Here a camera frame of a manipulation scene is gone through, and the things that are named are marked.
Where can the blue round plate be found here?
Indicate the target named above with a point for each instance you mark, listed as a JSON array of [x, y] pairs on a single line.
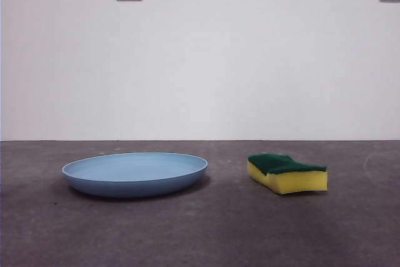
[[134, 185]]

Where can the yellow sponge with green pad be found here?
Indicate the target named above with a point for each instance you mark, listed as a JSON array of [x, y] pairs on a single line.
[[297, 181]]

